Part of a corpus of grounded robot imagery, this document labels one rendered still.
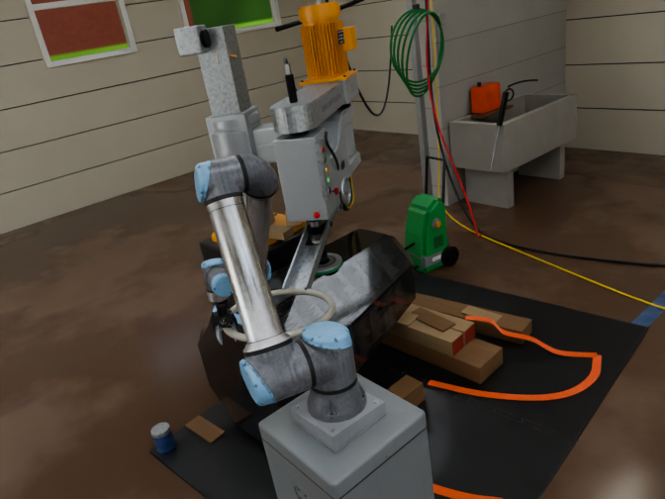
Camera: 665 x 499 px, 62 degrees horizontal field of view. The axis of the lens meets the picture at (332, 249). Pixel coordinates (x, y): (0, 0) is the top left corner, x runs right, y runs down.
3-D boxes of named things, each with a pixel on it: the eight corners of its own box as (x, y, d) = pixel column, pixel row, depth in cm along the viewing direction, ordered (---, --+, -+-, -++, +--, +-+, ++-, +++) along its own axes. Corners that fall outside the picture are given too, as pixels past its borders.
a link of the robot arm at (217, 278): (240, 270, 209) (232, 260, 219) (210, 278, 204) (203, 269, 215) (244, 292, 212) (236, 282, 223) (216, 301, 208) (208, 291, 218)
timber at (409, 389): (388, 430, 289) (385, 412, 284) (371, 420, 298) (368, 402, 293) (425, 400, 306) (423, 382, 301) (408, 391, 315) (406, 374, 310)
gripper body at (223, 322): (216, 332, 226) (211, 305, 222) (215, 323, 234) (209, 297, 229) (235, 328, 227) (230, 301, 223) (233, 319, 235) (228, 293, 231)
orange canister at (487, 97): (465, 118, 559) (463, 84, 546) (494, 106, 586) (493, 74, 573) (483, 119, 543) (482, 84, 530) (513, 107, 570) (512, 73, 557)
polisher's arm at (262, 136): (208, 174, 348) (198, 135, 338) (231, 158, 378) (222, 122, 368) (321, 165, 326) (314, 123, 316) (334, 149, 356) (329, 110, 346)
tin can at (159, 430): (175, 438, 309) (168, 419, 304) (175, 449, 300) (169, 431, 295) (156, 444, 307) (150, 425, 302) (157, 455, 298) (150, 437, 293)
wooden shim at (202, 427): (185, 427, 316) (184, 425, 316) (199, 417, 323) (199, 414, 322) (211, 444, 300) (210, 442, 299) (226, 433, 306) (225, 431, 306)
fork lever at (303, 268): (311, 208, 312) (309, 200, 309) (343, 206, 306) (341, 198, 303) (277, 295, 262) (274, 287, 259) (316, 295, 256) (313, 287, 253)
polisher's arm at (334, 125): (333, 180, 358) (321, 103, 338) (368, 177, 351) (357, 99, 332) (299, 224, 294) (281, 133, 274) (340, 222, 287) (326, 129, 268)
